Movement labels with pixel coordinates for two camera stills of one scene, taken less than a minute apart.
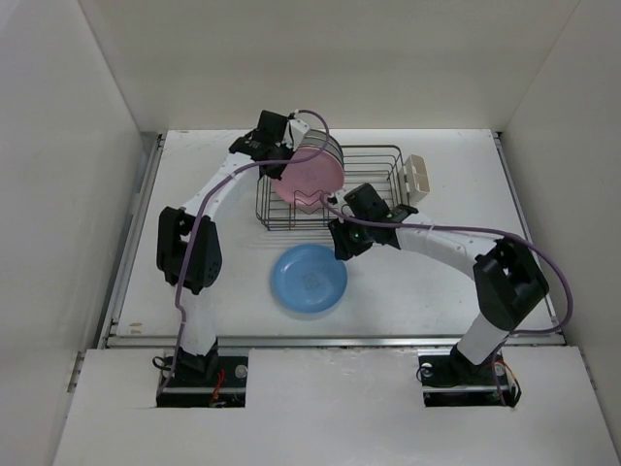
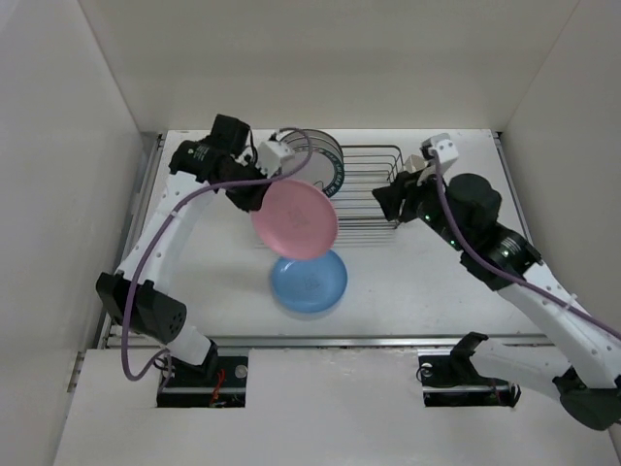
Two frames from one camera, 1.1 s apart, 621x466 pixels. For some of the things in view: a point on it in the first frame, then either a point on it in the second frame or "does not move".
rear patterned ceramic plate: (318, 139) does not move
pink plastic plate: (304, 183) → (297, 219)
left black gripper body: (282, 152) → (245, 173)
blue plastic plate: (310, 278) does not move
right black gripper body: (352, 236) → (430, 206)
